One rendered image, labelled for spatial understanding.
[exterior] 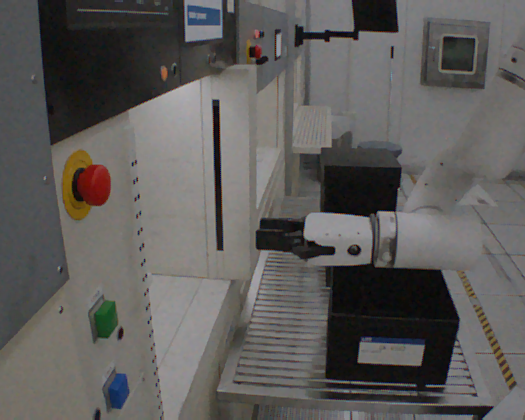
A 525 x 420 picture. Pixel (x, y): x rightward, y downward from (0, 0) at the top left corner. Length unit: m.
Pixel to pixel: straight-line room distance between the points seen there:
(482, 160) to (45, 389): 0.58
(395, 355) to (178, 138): 0.70
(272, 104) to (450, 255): 1.97
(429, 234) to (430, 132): 4.71
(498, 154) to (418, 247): 0.17
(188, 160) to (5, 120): 0.87
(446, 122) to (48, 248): 5.16
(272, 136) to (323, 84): 2.66
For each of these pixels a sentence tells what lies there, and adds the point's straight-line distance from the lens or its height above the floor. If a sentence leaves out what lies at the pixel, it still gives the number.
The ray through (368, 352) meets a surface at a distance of 1.10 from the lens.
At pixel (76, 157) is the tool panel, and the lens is 0.49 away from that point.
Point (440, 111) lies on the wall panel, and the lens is 5.41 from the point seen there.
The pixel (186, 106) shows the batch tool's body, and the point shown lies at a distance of 1.18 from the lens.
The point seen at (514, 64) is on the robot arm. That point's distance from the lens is 0.71.
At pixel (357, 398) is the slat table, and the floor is 0.76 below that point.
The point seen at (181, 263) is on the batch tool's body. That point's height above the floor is 0.91.
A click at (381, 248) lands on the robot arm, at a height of 1.19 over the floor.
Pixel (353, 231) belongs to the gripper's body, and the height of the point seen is 1.21.
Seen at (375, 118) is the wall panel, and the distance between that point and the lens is 5.32.
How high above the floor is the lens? 1.49
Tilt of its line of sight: 21 degrees down
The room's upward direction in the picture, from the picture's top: straight up
